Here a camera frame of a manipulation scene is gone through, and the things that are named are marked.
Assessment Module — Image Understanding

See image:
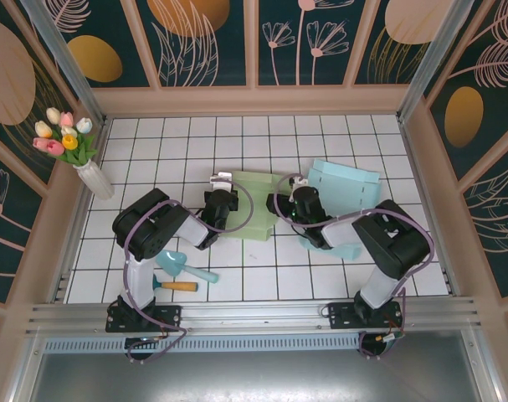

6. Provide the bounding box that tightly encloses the light blue paper box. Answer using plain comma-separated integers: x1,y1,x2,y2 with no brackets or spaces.
297,157,382,261

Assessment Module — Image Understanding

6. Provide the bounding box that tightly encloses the light green paper box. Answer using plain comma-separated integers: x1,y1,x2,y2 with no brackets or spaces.
219,169,292,243

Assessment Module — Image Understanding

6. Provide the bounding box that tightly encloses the light blue plastic trowel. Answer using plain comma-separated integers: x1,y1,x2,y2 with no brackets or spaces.
155,250,219,285

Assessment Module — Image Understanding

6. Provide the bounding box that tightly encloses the white ribbed vase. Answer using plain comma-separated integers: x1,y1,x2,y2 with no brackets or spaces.
75,161,115,201

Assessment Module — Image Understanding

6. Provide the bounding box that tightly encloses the artificial tulip bouquet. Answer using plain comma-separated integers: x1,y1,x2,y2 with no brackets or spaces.
32,106,99,167

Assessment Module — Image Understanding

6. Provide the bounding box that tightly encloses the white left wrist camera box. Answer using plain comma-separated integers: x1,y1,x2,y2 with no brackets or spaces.
208,170,234,186

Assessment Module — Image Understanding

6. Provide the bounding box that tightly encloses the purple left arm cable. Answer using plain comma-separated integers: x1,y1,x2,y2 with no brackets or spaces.
123,178,254,365

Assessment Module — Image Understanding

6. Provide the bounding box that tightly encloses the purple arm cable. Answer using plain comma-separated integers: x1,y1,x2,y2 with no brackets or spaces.
276,172,437,361
123,178,254,365

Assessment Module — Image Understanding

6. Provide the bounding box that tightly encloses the teal fork with wooden handle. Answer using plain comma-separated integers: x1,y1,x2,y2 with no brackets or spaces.
151,274,199,294

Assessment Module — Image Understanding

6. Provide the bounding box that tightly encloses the long aluminium mounting rail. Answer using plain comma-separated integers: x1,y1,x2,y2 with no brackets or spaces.
25,296,483,336

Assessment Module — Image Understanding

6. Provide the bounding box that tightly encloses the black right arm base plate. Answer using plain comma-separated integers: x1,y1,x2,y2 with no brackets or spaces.
327,301,405,331

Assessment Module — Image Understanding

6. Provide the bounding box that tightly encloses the aluminium side rail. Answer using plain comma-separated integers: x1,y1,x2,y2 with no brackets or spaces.
48,118,111,305
398,119,459,296

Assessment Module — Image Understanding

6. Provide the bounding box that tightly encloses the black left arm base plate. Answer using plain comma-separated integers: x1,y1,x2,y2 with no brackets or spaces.
105,304,183,334

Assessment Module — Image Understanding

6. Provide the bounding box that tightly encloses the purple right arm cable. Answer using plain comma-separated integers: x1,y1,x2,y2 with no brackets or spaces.
276,172,437,361

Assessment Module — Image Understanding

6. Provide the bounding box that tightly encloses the grey slotted cable duct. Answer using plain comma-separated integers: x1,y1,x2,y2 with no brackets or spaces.
42,337,363,353

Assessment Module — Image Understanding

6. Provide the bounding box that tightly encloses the small controller board with wires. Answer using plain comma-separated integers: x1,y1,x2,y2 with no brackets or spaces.
377,332,405,348

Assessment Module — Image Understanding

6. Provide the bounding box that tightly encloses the aluminium corner post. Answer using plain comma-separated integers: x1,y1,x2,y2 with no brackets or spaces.
397,0,475,123
21,0,109,125

